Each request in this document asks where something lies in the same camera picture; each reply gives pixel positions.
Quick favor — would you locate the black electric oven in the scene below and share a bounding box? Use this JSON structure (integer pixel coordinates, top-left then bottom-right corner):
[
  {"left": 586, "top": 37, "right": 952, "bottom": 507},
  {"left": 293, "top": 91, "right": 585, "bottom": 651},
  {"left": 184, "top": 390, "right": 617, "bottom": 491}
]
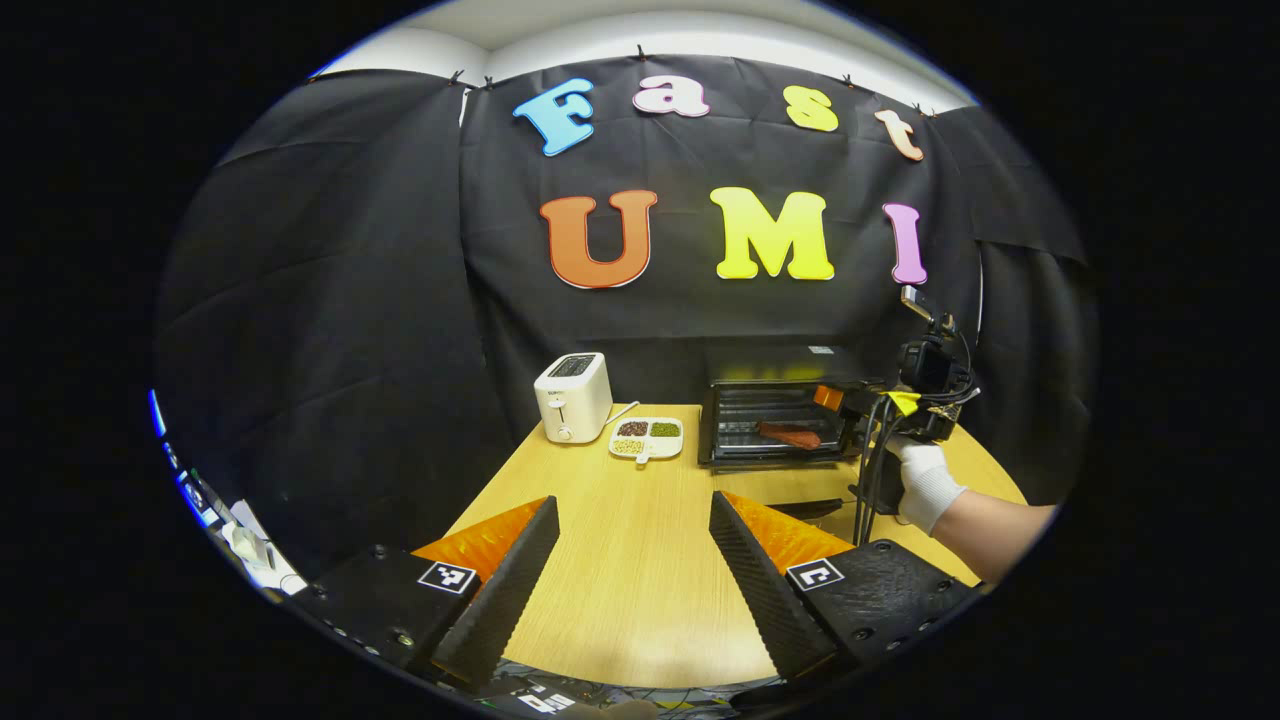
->
[{"left": 698, "top": 345, "right": 886, "bottom": 521}]

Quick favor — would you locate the white and blue equipment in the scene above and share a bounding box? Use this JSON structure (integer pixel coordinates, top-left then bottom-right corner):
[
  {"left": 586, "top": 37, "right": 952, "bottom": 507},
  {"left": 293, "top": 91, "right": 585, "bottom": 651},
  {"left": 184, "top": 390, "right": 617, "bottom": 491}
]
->
[{"left": 148, "top": 388, "right": 306, "bottom": 598}]

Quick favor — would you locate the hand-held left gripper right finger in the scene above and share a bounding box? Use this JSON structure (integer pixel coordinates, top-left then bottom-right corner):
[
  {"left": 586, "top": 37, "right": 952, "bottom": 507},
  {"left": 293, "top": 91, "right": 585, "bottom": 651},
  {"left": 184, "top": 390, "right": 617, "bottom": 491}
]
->
[{"left": 708, "top": 490, "right": 986, "bottom": 686}]

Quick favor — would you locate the white toaster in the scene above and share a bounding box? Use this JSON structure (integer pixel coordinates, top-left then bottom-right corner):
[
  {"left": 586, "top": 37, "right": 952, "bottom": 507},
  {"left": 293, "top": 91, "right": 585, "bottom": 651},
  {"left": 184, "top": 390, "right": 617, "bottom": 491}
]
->
[{"left": 533, "top": 352, "right": 614, "bottom": 444}]

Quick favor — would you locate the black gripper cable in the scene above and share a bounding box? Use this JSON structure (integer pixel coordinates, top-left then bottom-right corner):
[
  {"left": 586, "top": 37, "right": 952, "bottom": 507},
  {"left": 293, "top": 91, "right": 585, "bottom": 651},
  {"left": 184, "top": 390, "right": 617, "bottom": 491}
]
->
[{"left": 850, "top": 400, "right": 901, "bottom": 546}]

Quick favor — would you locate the white divided dish with beans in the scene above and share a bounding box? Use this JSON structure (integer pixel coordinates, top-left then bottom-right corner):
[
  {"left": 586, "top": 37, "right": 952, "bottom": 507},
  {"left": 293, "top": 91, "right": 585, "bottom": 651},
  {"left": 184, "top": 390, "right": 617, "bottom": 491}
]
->
[{"left": 608, "top": 417, "right": 685, "bottom": 466}]

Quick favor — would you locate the black backdrop cloth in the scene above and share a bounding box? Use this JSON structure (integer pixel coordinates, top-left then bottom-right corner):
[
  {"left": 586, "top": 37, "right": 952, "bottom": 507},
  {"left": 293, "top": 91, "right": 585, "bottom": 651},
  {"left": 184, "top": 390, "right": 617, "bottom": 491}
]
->
[{"left": 150, "top": 55, "right": 1101, "bottom": 581}]

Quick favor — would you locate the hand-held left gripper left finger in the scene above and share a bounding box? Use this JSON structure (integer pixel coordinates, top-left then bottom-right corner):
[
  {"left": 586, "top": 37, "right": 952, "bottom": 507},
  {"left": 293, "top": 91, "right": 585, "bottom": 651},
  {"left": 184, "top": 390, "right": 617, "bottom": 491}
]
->
[{"left": 290, "top": 495, "right": 561, "bottom": 691}]

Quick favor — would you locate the brown sausage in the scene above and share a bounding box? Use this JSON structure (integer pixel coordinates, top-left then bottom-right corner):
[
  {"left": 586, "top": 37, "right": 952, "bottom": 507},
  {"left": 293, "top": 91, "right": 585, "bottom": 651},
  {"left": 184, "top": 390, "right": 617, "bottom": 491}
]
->
[{"left": 755, "top": 421, "right": 823, "bottom": 451}]

